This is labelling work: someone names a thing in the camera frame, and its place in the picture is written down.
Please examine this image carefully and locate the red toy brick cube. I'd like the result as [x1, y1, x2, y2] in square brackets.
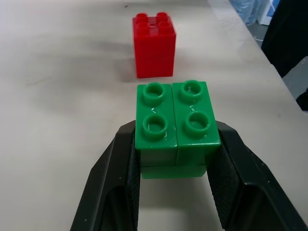
[132, 11, 178, 79]

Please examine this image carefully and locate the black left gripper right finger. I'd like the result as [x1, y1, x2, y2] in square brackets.
[205, 120, 308, 231]

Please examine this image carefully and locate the green toy brick cube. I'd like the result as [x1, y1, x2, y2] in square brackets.
[134, 81, 222, 180]

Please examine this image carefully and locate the blue plastic sheeting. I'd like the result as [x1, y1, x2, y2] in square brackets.
[228, 0, 277, 26]

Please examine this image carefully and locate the black cloth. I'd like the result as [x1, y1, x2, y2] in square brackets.
[261, 0, 308, 112]

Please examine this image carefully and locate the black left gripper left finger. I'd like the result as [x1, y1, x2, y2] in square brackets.
[70, 119, 141, 231]

